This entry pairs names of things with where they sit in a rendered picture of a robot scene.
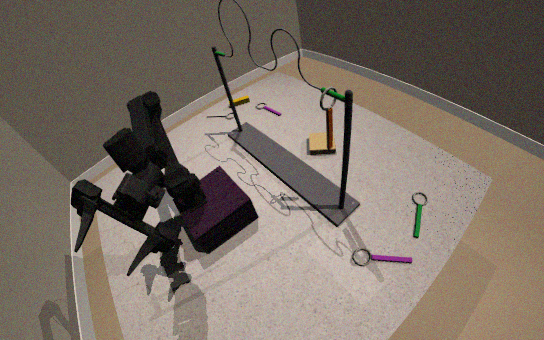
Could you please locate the yellow rectangular block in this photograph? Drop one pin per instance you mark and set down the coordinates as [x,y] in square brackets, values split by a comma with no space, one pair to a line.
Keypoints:
[241,100]

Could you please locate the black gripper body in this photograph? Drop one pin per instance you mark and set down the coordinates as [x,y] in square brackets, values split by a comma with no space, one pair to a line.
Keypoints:
[125,212]

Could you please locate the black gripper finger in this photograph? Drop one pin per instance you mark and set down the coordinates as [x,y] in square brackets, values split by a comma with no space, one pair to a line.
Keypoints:
[152,244]
[86,210]

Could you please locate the tan square block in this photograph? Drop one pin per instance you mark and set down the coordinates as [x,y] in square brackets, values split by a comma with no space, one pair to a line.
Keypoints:
[318,144]

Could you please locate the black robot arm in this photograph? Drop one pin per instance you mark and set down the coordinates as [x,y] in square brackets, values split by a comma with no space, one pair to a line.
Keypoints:
[144,152]

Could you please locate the green-handled metal loop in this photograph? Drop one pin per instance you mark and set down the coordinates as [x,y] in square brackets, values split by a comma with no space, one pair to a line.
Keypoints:
[419,212]

